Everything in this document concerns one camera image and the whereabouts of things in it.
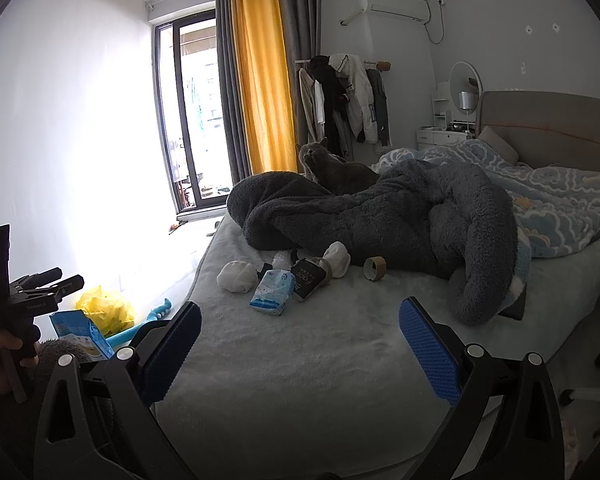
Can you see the white desktop organizer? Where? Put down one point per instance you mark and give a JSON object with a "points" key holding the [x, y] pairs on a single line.
{"points": [[440, 105]]}

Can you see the black hanging garment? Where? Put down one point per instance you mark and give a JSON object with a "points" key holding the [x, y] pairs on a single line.
{"points": [[332, 95]]}

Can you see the white dresser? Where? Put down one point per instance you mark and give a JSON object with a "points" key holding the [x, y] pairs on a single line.
{"points": [[442, 137]]}

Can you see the bed with grey sheet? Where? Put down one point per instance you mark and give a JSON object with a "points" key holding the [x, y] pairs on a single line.
{"points": [[305, 375]]}

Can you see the blue tissue pack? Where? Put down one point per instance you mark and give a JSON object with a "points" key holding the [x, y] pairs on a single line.
{"points": [[272, 292]]}

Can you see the black flat object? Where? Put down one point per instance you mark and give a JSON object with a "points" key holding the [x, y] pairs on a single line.
{"points": [[515, 307]]}

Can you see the black box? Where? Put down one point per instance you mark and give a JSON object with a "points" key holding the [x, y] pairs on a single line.
{"points": [[307, 282]]}

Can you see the black framed glass door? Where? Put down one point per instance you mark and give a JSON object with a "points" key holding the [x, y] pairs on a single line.
{"points": [[195, 110]]}

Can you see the grey hanging garment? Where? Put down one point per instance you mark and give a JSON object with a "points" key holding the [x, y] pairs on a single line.
{"points": [[380, 105]]}

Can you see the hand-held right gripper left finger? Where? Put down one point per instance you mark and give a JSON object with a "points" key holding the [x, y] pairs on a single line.
{"points": [[177, 355]]}

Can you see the silver table lamp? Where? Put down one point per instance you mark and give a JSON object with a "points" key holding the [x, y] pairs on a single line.
{"points": [[466, 101]]}

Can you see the round white mirror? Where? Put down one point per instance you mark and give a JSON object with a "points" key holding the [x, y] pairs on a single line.
{"points": [[462, 77]]}

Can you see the white wrapper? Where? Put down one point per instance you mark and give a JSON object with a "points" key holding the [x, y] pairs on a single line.
{"points": [[282, 259]]}

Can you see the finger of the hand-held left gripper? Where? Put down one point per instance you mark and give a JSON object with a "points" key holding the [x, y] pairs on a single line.
{"points": [[65, 287], [42, 277]]}

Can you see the white hanging jacket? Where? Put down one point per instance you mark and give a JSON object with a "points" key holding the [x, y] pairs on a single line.
{"points": [[362, 95]]}

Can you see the yellow curtain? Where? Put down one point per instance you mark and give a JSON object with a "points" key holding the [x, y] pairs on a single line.
{"points": [[265, 85]]}

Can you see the cardboard tape roll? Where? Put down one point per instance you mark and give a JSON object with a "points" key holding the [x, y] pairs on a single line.
{"points": [[326, 276], [374, 274]]}

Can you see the turquoise toy stick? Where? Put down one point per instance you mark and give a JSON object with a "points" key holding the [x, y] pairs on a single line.
{"points": [[152, 316]]}

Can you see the wide grey curtain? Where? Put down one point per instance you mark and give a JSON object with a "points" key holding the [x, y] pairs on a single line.
{"points": [[300, 25]]}

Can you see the beige pillow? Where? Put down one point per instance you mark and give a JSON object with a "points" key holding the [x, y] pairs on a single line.
{"points": [[497, 142]]}

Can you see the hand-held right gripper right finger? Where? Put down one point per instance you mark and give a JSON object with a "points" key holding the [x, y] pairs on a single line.
{"points": [[427, 355]]}

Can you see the small orange floor object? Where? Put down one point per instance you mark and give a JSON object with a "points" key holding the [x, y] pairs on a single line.
{"points": [[173, 226]]}

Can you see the blue cloud patterned blanket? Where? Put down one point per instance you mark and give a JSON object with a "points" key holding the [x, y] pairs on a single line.
{"points": [[555, 200]]}

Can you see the narrow grey curtain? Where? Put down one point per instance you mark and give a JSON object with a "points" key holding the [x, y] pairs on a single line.
{"points": [[230, 85]]}

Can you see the dark grey fleece blanket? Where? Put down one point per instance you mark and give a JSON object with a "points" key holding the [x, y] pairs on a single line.
{"points": [[380, 215]]}

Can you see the blue printed bag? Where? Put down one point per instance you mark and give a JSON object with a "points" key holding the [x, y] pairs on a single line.
{"points": [[82, 335]]}

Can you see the white sock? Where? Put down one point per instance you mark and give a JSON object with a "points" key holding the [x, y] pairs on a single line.
{"points": [[236, 277], [339, 259]]}

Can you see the grey cat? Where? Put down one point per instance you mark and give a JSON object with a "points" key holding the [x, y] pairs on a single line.
{"points": [[342, 175]]}

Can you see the yellow plastic bag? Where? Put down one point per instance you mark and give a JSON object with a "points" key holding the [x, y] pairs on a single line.
{"points": [[105, 310]]}

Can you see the beige bed headboard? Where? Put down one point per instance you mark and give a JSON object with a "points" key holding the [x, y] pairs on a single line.
{"points": [[555, 120]]}

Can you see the white air conditioner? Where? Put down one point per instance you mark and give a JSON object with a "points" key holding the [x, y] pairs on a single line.
{"points": [[392, 5]]}

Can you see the person's grey fleece clothing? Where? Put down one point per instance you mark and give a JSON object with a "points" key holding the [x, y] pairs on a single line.
{"points": [[60, 349]]}

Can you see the beige hanging garment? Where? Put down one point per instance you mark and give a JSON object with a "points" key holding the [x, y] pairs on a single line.
{"points": [[307, 105]]}

